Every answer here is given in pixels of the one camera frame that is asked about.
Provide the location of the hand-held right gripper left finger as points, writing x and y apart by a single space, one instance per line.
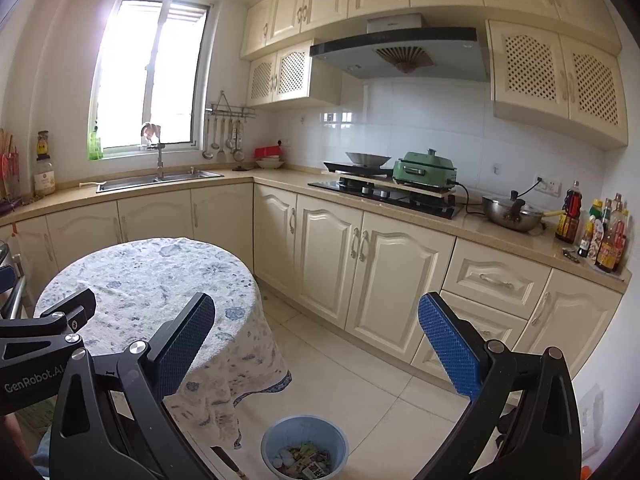
185 340

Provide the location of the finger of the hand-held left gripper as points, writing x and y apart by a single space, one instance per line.
75 306
5 276

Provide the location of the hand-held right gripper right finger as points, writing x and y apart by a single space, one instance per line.
450 345

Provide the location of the blue plastic bin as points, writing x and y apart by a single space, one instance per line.
272 440

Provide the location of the small white paper ball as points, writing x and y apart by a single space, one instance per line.
285 458

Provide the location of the green red snack packet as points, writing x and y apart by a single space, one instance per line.
314 469

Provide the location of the person's left hand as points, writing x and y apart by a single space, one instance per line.
11 440

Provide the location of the cream cabinet drawer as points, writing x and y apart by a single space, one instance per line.
480 270
500 320

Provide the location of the purple tray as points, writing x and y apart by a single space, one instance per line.
7 205

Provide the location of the blue floral tablecloth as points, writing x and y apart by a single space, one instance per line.
150 270

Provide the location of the person's grey trousers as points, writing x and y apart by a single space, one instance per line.
44 455

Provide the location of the black cloth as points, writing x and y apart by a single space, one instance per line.
506 425

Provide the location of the large glass jar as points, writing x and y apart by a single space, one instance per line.
45 180

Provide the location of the red chopstick holder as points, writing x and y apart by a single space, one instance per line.
7 165

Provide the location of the small white stick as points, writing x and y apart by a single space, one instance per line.
92 183

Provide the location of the small jar yellow label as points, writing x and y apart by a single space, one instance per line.
43 146

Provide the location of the steel pot with lid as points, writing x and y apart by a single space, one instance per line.
505 215

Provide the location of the black gas stove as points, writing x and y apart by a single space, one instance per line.
405 203

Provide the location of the small bottle opener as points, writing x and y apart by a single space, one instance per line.
570 255

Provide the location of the wooden board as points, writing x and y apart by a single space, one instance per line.
435 191

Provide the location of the green detergent pouch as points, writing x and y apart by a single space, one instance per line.
95 146

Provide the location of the cream base cabinets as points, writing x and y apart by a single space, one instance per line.
325 245

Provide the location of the stainless steel sink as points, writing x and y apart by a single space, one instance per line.
180 176

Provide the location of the small dark sauce bottle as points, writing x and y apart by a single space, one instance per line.
584 245

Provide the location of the steel faucet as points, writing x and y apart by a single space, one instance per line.
160 160

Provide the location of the green electric pot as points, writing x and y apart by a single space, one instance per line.
422 170

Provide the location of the amber bottle red label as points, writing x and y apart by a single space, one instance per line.
607 255

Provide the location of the small ceramic figurine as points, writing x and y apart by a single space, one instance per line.
150 131

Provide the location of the beige kitchen countertop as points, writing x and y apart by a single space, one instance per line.
285 175

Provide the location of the steel skimmer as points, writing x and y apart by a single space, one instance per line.
239 154

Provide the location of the white bowl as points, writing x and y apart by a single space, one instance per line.
270 163

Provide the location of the yellow green cap bottle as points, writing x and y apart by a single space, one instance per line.
596 210

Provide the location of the steel spoon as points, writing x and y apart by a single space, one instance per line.
230 142

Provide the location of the steel wok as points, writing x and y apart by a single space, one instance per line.
367 158

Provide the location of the dark narrow neck bottle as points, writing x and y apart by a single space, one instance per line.
607 212

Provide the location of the tall red white bottle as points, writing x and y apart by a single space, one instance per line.
621 230

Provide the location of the metal utensil rack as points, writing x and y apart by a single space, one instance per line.
230 111

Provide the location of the kitchen window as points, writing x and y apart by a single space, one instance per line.
130 75

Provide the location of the grey range hood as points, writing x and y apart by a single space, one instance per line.
445 57

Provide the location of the large lattice door cabinet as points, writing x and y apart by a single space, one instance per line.
530 67

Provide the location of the small lattice door cabinet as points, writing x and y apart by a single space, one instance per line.
292 70

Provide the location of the metal frame chair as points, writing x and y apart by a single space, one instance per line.
17 280

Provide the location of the double wall socket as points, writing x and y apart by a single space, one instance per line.
548 186

